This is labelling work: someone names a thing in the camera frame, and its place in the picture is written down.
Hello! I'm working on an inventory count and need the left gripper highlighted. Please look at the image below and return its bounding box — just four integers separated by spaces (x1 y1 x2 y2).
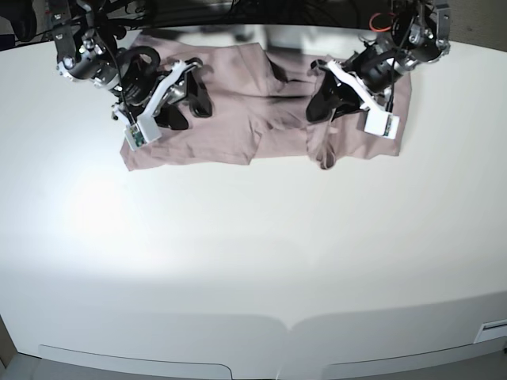
306 41 420 122

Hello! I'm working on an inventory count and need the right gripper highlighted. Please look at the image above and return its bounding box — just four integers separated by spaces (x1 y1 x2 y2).
110 46 213 131

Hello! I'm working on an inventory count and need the mauve pink T-shirt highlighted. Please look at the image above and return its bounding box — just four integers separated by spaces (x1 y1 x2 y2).
120 33 402 170

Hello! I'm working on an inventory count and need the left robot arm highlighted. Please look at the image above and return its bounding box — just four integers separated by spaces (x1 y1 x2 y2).
306 1 451 123

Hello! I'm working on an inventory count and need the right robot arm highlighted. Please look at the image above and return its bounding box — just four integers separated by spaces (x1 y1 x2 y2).
48 1 212 135

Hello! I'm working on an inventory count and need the white label sticker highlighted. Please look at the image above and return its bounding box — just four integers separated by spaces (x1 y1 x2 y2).
474 319 507 344

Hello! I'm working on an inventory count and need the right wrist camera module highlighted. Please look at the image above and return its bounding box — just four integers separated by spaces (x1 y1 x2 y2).
124 116 162 151

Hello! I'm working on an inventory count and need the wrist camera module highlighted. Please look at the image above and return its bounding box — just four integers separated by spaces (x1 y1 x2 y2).
364 109 400 140
124 116 162 151

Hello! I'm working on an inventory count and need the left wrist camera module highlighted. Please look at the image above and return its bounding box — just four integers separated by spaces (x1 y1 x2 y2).
364 109 400 140

